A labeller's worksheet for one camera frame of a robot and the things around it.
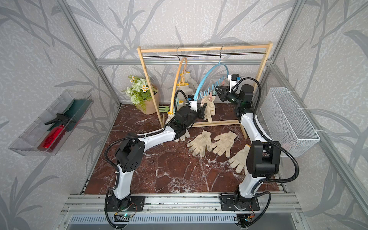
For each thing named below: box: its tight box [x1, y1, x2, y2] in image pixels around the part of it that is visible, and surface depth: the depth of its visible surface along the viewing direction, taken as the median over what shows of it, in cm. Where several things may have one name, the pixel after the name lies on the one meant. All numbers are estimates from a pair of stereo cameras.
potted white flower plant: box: [125, 74, 160, 115], surface depth 92 cm
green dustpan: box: [47, 98, 94, 132], surface depth 68 cm
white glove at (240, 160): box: [228, 143, 252, 175], surface depth 91 cm
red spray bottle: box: [37, 124, 67, 153], surface depth 60 cm
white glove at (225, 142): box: [212, 130, 237, 158], surface depth 98 cm
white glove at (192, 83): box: [184, 72, 198, 94], surface depth 98 cm
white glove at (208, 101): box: [200, 92, 217, 123], surface depth 86 cm
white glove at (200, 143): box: [186, 130, 213, 158], surface depth 98 cm
